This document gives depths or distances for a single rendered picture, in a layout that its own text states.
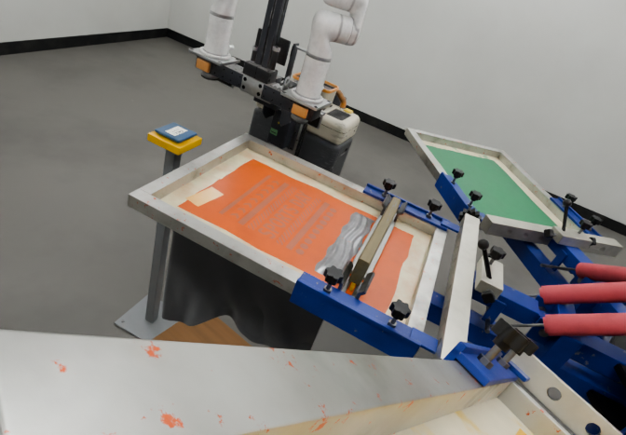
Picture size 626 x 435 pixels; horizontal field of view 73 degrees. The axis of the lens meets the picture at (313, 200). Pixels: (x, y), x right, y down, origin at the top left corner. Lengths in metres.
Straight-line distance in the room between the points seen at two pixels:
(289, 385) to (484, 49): 4.72
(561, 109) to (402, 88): 1.59
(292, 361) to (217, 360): 0.05
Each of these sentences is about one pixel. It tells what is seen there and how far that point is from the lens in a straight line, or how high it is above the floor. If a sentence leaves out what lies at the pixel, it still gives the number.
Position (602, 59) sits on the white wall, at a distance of 4.94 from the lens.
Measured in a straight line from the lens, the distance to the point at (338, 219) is 1.32.
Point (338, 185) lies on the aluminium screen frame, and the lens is 1.46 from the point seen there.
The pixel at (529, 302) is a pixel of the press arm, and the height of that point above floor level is 1.04.
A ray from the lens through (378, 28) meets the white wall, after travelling 4.97.
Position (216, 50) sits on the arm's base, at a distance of 1.83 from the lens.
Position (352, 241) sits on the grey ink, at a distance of 1.24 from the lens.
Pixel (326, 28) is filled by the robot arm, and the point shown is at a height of 1.40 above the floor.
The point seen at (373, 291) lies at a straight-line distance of 1.12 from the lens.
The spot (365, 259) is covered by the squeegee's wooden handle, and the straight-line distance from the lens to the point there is 1.03.
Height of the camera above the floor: 1.66
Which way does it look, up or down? 31 degrees down
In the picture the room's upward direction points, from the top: 19 degrees clockwise
